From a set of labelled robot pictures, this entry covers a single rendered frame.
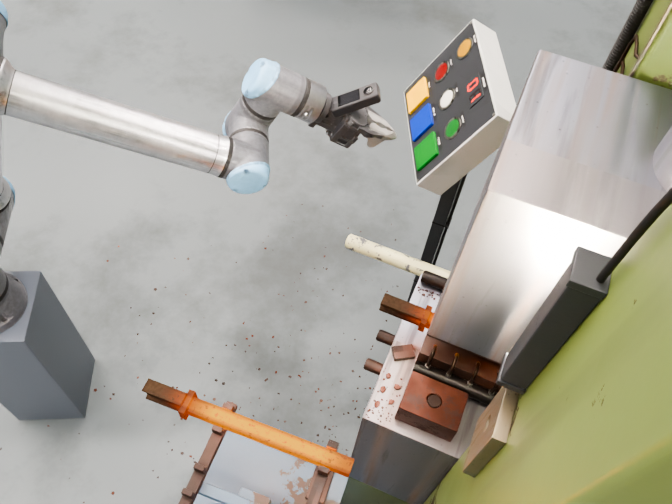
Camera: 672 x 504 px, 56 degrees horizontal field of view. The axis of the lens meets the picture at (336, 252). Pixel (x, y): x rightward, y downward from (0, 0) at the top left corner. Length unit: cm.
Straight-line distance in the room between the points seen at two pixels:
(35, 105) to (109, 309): 137
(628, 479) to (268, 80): 109
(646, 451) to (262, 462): 112
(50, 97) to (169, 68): 212
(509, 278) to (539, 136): 20
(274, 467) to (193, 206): 152
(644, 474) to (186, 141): 107
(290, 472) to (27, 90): 94
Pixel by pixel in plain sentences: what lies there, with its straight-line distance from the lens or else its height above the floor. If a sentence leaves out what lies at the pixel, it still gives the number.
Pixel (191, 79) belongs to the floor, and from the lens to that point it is 330.
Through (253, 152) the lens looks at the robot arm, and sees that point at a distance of 136.
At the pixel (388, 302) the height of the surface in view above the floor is 101.
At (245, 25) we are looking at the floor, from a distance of 361.
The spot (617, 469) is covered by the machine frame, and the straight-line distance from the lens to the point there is 48.
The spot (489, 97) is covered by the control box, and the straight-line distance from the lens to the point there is 149.
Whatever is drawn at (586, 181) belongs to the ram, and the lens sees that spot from 85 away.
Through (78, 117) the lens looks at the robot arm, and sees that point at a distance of 129.
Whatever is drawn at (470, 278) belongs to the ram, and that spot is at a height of 137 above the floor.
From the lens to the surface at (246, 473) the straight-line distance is 148.
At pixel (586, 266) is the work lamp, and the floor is 164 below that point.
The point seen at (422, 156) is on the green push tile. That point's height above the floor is 100.
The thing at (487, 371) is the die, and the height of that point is 99.
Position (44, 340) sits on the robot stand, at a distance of 199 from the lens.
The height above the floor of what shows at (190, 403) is 99.
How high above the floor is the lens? 215
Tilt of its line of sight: 56 degrees down
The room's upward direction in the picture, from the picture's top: 6 degrees clockwise
